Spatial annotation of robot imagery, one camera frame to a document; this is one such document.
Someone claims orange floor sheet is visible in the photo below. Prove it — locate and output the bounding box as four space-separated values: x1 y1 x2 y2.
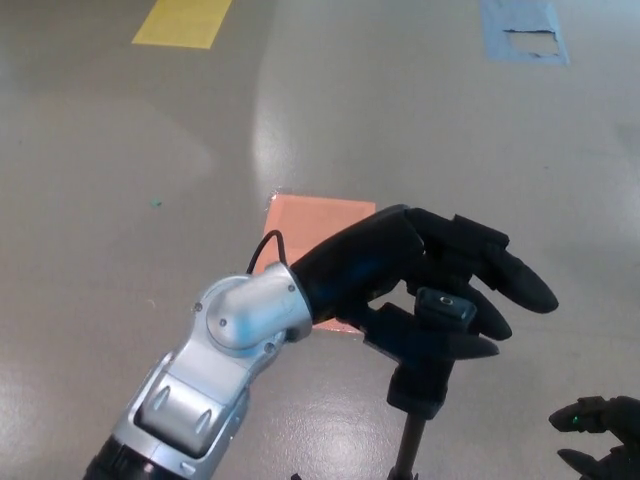
262 193 377 334

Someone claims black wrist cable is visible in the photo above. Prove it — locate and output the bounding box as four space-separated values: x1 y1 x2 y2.
248 229 289 275

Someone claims black phone stand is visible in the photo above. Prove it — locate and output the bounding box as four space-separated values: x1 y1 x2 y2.
387 285 476 480

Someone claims torn blue floor sheet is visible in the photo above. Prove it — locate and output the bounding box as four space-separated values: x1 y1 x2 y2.
478 0 571 66

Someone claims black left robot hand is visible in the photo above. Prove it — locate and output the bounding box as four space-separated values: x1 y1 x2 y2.
289 203 560 371

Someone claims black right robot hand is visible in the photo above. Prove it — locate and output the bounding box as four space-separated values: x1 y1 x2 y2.
548 395 640 480

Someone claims yellow floor sheet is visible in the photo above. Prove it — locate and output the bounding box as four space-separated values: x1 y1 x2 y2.
131 0 234 50

